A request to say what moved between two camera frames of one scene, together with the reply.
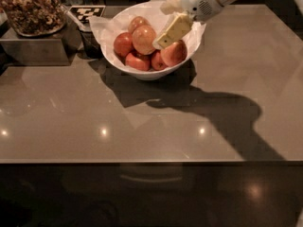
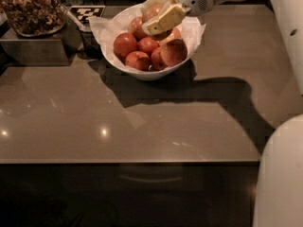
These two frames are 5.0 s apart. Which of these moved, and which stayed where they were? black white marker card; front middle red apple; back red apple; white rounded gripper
Moved: white rounded gripper
Stayed: back red apple; black white marker card; front middle red apple
